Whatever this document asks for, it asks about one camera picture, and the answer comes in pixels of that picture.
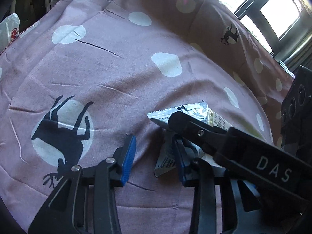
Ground window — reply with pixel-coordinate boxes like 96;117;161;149
234;0;312;61

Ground pink dotted deer blanket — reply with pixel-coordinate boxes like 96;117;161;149
0;0;295;234

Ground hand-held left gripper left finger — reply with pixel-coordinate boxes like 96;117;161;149
27;134;137;234

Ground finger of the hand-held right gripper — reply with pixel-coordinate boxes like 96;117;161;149
168;111;232;156

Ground silver corn snack packet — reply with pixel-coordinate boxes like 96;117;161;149
147;100;234;178

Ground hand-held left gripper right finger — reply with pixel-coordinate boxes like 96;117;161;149
171;135;246;234

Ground white plastic bag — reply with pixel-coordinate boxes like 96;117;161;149
0;13;20;51

